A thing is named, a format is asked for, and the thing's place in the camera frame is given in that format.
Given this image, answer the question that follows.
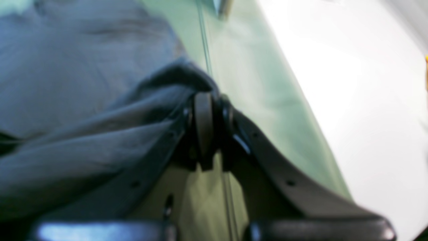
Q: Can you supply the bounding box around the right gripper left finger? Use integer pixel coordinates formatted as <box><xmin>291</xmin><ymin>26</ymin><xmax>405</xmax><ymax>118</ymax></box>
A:
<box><xmin>29</xmin><ymin>94</ymin><xmax>214</xmax><ymax>241</ymax></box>

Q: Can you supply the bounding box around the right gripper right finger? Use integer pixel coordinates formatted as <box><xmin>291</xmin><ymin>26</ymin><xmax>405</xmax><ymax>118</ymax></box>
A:
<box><xmin>217</xmin><ymin>97</ymin><xmax>397</xmax><ymax>241</ymax></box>

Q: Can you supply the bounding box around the grey t-shirt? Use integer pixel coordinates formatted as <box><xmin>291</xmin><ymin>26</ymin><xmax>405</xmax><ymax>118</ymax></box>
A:
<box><xmin>0</xmin><ymin>0</ymin><xmax>218</xmax><ymax>222</ymax></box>

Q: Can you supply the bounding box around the pale green table cloth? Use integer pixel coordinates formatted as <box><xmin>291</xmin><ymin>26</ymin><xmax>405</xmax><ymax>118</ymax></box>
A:
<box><xmin>141</xmin><ymin>0</ymin><xmax>352</xmax><ymax>241</ymax></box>

